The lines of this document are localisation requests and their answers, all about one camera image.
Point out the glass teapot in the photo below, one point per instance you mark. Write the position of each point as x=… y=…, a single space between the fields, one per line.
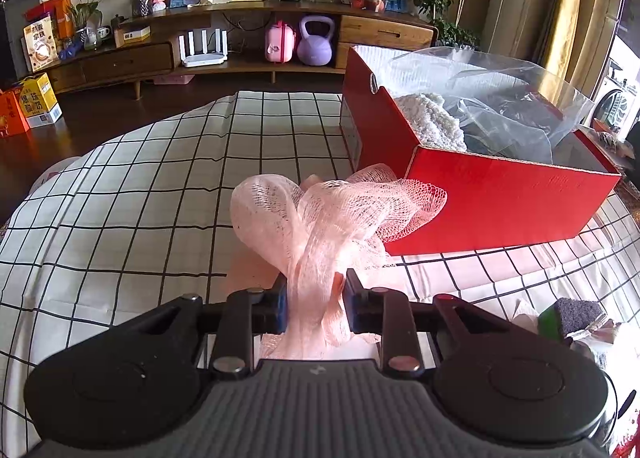
x=95 y=38

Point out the red orange gift bag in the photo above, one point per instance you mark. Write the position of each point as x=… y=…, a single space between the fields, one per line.
x=52 y=13

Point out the white antenna router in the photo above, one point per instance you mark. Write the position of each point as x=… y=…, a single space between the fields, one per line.
x=204 y=58

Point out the white washing machine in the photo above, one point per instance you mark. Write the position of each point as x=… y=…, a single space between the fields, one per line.
x=617 y=100

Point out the tan printed food box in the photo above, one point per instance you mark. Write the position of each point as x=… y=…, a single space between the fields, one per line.
x=37 y=45

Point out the stack of clear boxes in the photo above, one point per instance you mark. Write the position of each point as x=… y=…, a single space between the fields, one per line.
x=627 y=145

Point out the orange gift box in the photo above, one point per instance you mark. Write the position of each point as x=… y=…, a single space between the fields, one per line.
x=12 y=115

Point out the small tan box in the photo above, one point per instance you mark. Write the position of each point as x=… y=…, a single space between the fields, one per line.
x=132 y=35

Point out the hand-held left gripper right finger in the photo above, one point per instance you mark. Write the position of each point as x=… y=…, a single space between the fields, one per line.
x=351 y=305

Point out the yellow curtain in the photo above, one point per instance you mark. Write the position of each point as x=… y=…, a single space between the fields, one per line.
x=570 y=3

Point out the pink toy case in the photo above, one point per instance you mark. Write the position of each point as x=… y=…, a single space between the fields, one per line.
x=279 y=43

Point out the grey knitted cloth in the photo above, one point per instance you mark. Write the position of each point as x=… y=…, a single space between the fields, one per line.
x=430 y=123

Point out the purple kettlebell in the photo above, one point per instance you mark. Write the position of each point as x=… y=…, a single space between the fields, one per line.
x=315 y=48

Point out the black white checkered tablecloth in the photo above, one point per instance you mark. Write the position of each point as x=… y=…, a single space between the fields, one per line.
x=125 y=213

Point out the grey scouring sponge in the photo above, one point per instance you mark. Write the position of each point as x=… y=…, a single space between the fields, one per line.
x=575 y=314

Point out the wooden tv cabinet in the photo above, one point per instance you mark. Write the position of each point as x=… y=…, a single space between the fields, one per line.
x=150 y=60

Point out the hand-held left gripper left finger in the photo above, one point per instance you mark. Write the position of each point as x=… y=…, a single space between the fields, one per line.
x=281 y=305

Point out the small leafy potted plant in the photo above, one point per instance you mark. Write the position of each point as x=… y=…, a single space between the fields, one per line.
x=82 y=13

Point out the pink mesh bath sponge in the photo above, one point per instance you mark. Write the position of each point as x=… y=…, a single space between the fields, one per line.
x=310 y=238

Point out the red cardboard box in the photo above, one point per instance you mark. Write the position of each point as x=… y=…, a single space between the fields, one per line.
x=500 y=203

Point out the yellow milk carton box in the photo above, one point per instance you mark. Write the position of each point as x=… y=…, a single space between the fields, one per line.
x=40 y=100

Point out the clear plastic bag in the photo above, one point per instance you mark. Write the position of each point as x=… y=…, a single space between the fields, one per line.
x=500 y=80

